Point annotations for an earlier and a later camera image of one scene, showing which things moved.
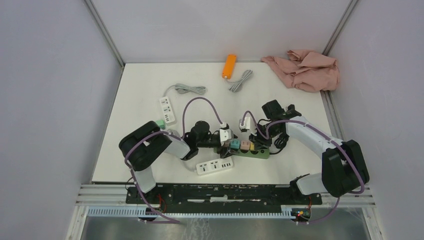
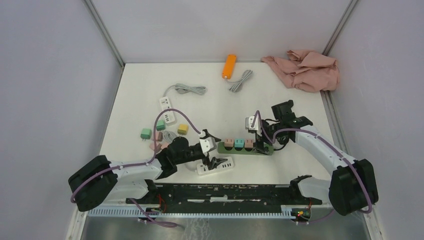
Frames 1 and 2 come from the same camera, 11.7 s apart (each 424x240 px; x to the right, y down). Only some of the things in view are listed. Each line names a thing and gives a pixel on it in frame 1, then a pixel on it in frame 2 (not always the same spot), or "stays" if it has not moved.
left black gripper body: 223,152 -> 205,159
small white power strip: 168,113 stays
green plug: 161,123 stays
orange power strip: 229,66 stays
